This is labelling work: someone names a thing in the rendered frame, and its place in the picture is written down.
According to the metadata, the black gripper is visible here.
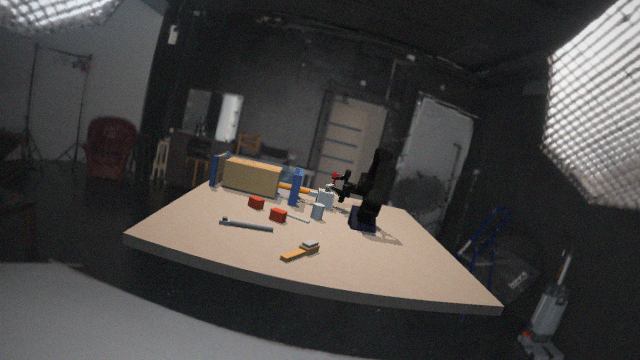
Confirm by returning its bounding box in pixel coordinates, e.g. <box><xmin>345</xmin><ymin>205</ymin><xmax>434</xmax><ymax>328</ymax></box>
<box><xmin>331</xmin><ymin>169</ymin><xmax>358</xmax><ymax>203</ymax></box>

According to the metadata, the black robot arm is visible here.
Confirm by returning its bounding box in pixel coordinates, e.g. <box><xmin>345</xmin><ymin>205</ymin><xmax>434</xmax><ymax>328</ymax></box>
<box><xmin>342</xmin><ymin>146</ymin><xmax>394</xmax><ymax>222</ymax></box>

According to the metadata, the small red block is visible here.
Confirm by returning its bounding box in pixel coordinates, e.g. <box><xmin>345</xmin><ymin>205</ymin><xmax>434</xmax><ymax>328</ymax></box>
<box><xmin>269</xmin><ymin>208</ymin><xmax>287</xmax><ymax>223</ymax></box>
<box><xmin>248</xmin><ymin>196</ymin><xmax>265</xmax><ymax>210</ymax></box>

